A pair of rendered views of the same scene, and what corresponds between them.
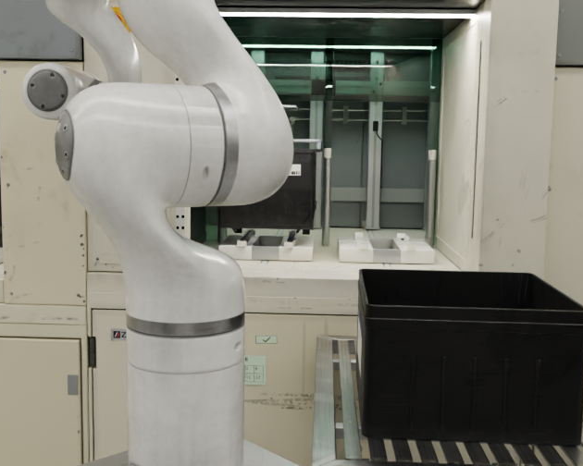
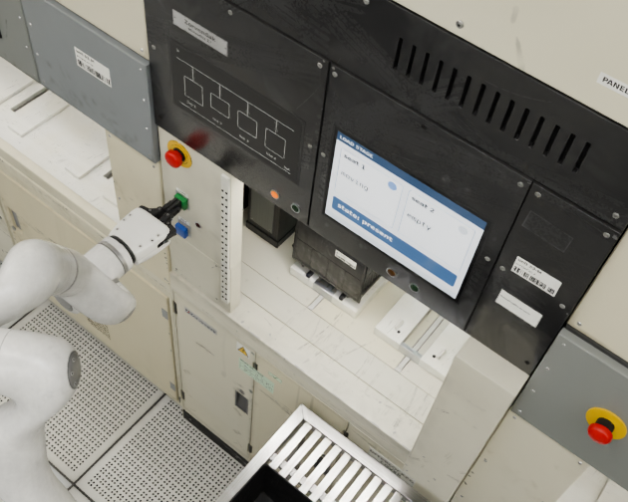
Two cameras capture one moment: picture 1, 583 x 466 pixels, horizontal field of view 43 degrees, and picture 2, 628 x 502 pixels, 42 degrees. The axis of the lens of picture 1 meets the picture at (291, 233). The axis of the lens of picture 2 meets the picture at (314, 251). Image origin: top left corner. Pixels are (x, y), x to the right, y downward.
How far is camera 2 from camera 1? 1.67 m
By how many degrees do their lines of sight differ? 52
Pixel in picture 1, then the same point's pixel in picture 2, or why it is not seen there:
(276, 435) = (277, 415)
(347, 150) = not seen: hidden behind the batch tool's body
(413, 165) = not seen: hidden behind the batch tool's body
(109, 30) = (87, 305)
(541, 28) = (491, 401)
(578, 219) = (502, 488)
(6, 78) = (111, 139)
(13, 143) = (120, 179)
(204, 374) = not seen: outside the picture
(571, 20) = (538, 401)
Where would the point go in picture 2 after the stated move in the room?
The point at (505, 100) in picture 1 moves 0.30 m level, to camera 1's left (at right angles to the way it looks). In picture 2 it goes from (448, 413) to (318, 328)
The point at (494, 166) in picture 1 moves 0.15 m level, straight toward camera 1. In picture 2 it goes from (429, 434) to (374, 479)
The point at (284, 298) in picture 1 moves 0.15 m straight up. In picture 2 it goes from (287, 370) to (291, 339)
